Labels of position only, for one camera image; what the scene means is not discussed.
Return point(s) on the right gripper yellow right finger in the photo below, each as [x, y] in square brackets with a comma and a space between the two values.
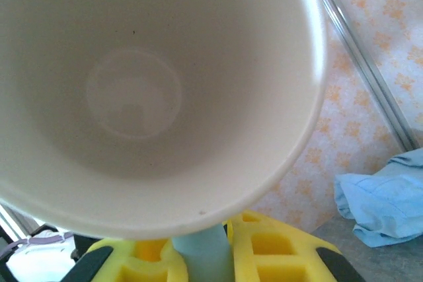
[281, 255]

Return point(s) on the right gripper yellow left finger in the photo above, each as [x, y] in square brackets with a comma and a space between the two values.
[142, 262]

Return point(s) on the light blue mug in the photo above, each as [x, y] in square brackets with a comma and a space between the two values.
[132, 97]

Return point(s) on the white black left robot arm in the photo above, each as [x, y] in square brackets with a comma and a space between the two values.
[39, 262]

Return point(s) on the light blue cloth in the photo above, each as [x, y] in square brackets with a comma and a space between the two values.
[380, 202]

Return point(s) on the aluminium frame post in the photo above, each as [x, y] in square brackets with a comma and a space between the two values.
[366, 60]

